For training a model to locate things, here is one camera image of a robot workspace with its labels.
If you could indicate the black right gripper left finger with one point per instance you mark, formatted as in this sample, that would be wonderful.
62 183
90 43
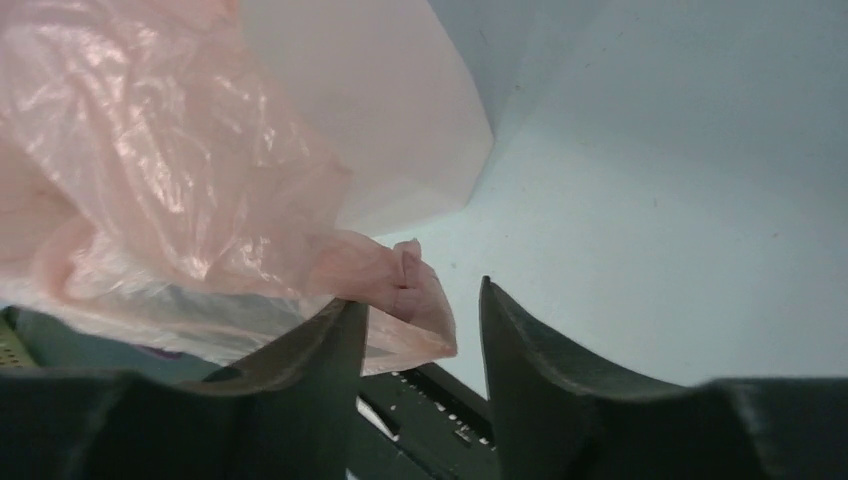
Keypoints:
282 412

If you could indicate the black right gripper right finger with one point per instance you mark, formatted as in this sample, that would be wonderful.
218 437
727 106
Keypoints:
561 411

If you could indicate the pink plastic trash bag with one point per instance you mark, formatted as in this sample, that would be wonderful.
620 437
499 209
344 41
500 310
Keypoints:
158 188

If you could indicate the white faceted trash bin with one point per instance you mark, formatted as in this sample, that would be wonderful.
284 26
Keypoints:
385 85

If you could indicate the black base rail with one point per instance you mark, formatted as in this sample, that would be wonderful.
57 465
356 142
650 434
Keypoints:
421 424

